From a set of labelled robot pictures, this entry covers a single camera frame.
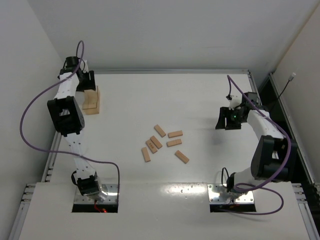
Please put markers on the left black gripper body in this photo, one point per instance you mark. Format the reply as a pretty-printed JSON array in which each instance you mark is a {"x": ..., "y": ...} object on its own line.
[{"x": 88, "y": 80}]

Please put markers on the wood block numbered twelve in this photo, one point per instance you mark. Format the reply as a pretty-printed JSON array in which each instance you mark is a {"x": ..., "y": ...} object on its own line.
[{"x": 156, "y": 142}]

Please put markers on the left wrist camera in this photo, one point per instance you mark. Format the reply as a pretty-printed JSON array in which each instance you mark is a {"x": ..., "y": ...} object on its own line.
[{"x": 83, "y": 66}]

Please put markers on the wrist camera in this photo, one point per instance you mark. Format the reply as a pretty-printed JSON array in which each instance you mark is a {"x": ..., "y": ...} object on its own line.
[
  {"x": 234, "y": 101},
  {"x": 83, "y": 66}
]

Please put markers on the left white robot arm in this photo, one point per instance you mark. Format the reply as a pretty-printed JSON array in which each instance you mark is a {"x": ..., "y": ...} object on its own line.
[{"x": 69, "y": 121}]

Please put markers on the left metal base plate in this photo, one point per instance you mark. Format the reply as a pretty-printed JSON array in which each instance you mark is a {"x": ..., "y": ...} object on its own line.
[{"x": 107, "y": 196}]

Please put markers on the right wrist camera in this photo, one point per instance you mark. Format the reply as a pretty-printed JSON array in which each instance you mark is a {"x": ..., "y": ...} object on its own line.
[{"x": 234, "y": 101}]

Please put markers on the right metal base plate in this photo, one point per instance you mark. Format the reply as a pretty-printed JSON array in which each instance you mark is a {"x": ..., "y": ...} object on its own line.
[{"x": 218, "y": 195}]

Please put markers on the wood block with print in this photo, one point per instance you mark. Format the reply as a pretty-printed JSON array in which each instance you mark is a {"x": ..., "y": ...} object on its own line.
[{"x": 151, "y": 146}]

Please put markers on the metal base plate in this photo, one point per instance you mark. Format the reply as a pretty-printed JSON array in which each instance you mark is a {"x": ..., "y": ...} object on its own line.
[
  {"x": 107, "y": 196},
  {"x": 218, "y": 195}
]

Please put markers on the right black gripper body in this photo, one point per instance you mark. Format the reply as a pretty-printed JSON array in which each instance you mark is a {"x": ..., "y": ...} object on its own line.
[{"x": 226, "y": 118}]

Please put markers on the aluminium table frame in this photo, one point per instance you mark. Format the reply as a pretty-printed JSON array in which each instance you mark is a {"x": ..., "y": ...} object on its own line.
[{"x": 164, "y": 199}]

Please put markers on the wooden block box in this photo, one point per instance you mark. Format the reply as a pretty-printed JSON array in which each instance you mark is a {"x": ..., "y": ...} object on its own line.
[{"x": 91, "y": 104}]

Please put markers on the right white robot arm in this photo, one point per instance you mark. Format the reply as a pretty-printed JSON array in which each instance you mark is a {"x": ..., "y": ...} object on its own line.
[{"x": 275, "y": 155}]

